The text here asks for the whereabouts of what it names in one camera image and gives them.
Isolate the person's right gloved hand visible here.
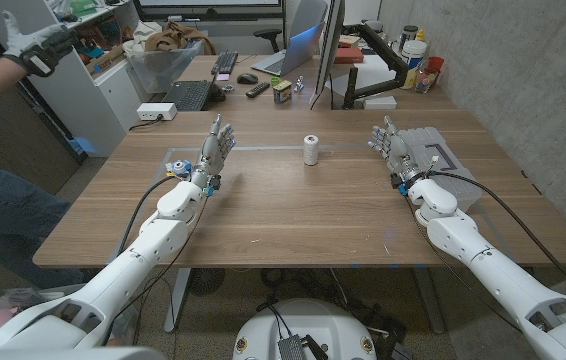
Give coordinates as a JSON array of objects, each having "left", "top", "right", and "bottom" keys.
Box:
[{"left": 1, "top": 9, "right": 78, "bottom": 79}]

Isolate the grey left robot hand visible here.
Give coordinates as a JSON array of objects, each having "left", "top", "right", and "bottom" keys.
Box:
[{"left": 190, "top": 113, "right": 237, "bottom": 187}]

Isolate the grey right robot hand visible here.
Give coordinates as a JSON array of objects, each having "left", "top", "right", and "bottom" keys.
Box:
[{"left": 366, "top": 115, "right": 427, "bottom": 187}]

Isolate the grey plastic lidded container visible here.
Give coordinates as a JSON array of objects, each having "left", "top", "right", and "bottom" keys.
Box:
[{"left": 396, "top": 126, "right": 484, "bottom": 214}]

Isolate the white thread spool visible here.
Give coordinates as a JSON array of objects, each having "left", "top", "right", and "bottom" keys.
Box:
[{"left": 303, "top": 134, "right": 320, "bottom": 167}]

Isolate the small white box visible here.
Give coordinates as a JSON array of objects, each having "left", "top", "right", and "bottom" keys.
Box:
[{"left": 362, "top": 95, "right": 398, "bottom": 111}]

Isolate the wide black keyboard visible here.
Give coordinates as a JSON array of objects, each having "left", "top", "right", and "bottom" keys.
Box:
[{"left": 161, "top": 79, "right": 214, "bottom": 112}]

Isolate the white power strip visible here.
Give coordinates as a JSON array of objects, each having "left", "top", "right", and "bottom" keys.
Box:
[{"left": 136, "top": 102, "right": 178, "bottom": 122}]

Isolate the clear plastic cup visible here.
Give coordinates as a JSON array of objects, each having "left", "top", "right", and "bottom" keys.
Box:
[{"left": 414, "top": 67, "right": 439, "bottom": 95}]

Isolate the black remote control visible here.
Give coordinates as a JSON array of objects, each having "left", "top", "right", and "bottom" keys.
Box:
[{"left": 245, "top": 81, "right": 271, "bottom": 99}]

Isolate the white cabinet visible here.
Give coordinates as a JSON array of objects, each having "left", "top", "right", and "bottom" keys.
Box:
[{"left": 0, "top": 0, "right": 142, "bottom": 159}]

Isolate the white paper sheet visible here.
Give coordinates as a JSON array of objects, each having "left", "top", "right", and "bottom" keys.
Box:
[{"left": 330, "top": 53, "right": 404, "bottom": 97}]

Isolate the narrow dark keyboard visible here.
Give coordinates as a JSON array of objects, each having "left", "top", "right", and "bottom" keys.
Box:
[{"left": 210, "top": 49, "right": 239, "bottom": 76}]

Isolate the small printed tin box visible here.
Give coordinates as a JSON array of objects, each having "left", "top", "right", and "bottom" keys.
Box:
[{"left": 272, "top": 79, "right": 293, "bottom": 105}]

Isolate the brown wooden cabinet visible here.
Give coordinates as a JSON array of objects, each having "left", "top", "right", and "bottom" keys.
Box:
[{"left": 0, "top": 84, "right": 87, "bottom": 194}]

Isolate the red cup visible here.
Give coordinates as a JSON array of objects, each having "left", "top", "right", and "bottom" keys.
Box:
[{"left": 425, "top": 55, "right": 446, "bottom": 76}]

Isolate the clear bin with clothes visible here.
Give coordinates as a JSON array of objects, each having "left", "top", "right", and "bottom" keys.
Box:
[{"left": 126, "top": 39, "right": 205, "bottom": 95}]

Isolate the white plastic jar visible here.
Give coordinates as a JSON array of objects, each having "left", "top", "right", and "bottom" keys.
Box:
[{"left": 400, "top": 39, "right": 429, "bottom": 71}]

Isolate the white cloth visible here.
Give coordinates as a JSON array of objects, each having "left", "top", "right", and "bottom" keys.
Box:
[{"left": 121, "top": 20, "right": 163, "bottom": 57}]

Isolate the red book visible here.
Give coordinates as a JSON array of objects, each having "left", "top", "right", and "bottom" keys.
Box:
[{"left": 333, "top": 46, "right": 365, "bottom": 65}]

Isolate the dark lidded jar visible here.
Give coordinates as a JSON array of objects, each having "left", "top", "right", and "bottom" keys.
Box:
[{"left": 398, "top": 24, "right": 420, "bottom": 51}]

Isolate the brown cloth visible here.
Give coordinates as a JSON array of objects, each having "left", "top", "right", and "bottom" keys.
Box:
[{"left": 143, "top": 20, "right": 217, "bottom": 56}]

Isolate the flat computer monitor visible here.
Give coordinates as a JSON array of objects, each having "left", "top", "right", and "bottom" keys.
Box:
[{"left": 310, "top": 0, "right": 347, "bottom": 97}]

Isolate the grey open laptop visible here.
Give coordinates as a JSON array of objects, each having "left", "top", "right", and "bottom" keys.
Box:
[{"left": 250, "top": 20, "right": 326, "bottom": 78}]

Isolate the black office chair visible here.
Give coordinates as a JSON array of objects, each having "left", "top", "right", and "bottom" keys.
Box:
[{"left": 252, "top": 27, "right": 283, "bottom": 54}]

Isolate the black floor fan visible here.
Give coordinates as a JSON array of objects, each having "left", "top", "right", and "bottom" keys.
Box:
[{"left": 186, "top": 268, "right": 227, "bottom": 297}]

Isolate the grey table leg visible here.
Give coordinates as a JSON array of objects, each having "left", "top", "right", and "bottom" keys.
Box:
[
  {"left": 163, "top": 268, "right": 192, "bottom": 334},
  {"left": 410, "top": 266, "right": 447, "bottom": 335}
]

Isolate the person in dark clothes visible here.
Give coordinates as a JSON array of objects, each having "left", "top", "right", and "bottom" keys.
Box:
[{"left": 0, "top": 130, "right": 87, "bottom": 301}]

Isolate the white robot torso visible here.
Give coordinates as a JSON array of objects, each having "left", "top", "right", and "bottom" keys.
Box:
[{"left": 232, "top": 298, "right": 378, "bottom": 360}]

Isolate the grey finned electronics box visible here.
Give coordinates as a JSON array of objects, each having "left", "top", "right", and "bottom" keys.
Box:
[{"left": 276, "top": 334, "right": 309, "bottom": 360}]

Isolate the black power strip cord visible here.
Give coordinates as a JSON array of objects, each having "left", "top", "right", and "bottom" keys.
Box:
[{"left": 127, "top": 116, "right": 165, "bottom": 132}]

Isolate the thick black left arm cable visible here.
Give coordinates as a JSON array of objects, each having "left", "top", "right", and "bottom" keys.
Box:
[{"left": 114, "top": 174, "right": 179, "bottom": 259}]

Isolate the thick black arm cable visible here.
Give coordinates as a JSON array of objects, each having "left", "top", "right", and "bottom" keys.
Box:
[
  {"left": 428, "top": 169, "right": 566, "bottom": 306},
  {"left": 114, "top": 174, "right": 179, "bottom": 259}
]

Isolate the black framed wall screen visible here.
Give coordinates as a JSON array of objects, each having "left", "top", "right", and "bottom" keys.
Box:
[{"left": 132, "top": 0, "right": 287, "bottom": 24}]

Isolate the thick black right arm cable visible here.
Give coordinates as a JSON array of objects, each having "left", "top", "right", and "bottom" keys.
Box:
[{"left": 428, "top": 169, "right": 566, "bottom": 306}]

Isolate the black floor cable bundle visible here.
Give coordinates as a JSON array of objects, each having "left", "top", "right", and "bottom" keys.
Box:
[{"left": 257, "top": 268, "right": 407, "bottom": 351}]

